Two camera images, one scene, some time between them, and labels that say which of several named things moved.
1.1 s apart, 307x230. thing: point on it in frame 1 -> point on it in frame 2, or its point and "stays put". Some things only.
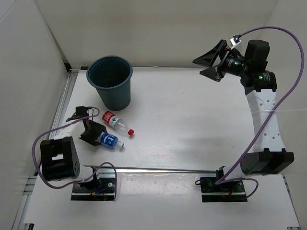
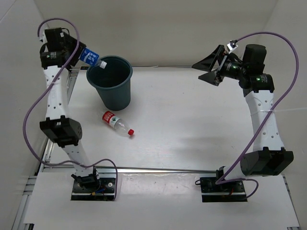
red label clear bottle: x=115 y=121 stays put
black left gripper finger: x=97 y=128 -> x=73 y=42
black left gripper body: x=88 y=130 -> x=67 y=47
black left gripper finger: x=90 y=138 -> x=76 y=58
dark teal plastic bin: x=111 y=75 stays put
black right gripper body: x=232 y=65 stays put
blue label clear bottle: x=111 y=141 -> x=92 y=57
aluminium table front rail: x=89 y=169 stays put
